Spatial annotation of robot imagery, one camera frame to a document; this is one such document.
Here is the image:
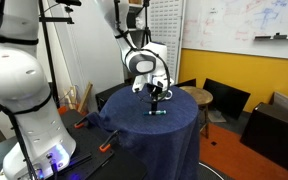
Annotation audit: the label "black camera stand pole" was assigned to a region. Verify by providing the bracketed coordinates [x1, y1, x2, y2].
[38, 0, 83, 108]

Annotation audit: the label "orange and black clamp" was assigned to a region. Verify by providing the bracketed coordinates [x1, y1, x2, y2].
[99, 129, 120, 153]
[73, 116, 89, 130]

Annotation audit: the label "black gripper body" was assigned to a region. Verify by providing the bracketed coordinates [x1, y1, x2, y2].
[145, 83, 164, 101]

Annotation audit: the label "wooden planks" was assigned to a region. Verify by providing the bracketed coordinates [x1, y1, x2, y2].
[63, 81, 94, 115]

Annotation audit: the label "small black leaning monitor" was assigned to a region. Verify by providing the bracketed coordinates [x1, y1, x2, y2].
[173, 78, 197, 89]

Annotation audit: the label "round wooden stool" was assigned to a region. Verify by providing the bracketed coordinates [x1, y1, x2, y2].
[179, 85, 214, 140]

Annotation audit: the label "blue tablecloth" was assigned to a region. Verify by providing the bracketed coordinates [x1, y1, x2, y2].
[86, 83, 201, 180]

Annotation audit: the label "black floor cabinet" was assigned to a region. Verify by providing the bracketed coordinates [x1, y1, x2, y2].
[239, 102, 288, 175]

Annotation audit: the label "large black leaning monitor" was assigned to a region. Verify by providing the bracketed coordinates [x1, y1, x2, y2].
[202, 78, 252, 121]

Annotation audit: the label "green and white marker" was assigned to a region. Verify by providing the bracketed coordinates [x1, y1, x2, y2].
[143, 109, 168, 117]

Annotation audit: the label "wall whiteboard with writing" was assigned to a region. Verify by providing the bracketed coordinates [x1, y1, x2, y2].
[181, 0, 288, 61]

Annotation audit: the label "black low cabinet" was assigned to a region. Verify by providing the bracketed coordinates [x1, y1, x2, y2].
[95, 82, 132, 113]

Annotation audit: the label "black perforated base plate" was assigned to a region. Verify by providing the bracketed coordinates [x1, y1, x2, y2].
[0, 109, 148, 180]

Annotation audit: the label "black box on shelf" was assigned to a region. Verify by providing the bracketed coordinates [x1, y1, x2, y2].
[126, 3, 144, 31]

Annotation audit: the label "black whiteboard eraser tray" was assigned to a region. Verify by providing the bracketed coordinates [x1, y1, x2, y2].
[253, 32, 288, 42]

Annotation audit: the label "white perforated panel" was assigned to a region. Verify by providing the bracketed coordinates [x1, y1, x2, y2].
[148, 0, 185, 85]

